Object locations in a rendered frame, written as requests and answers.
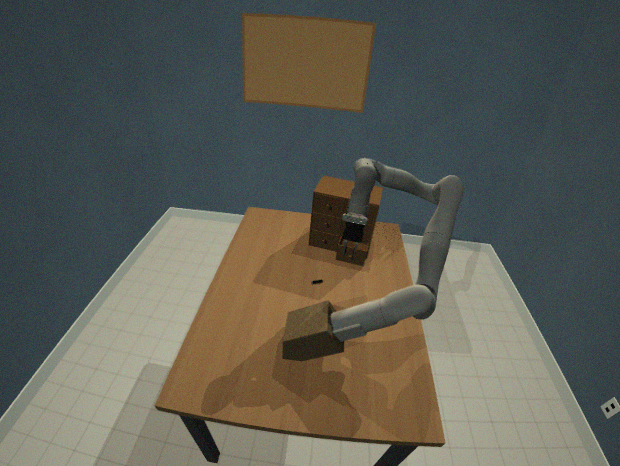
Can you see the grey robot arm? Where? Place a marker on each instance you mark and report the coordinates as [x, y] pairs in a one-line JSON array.
[[417, 300]]

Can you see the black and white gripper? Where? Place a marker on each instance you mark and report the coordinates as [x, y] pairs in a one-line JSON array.
[[355, 222]]

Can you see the dark brown drawer front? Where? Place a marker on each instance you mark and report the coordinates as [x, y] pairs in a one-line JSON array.
[[367, 231], [328, 204], [326, 223], [371, 212], [360, 254], [324, 240]]

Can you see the brown wooden chest of drawers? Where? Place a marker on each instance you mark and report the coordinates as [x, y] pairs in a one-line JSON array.
[[342, 189]]

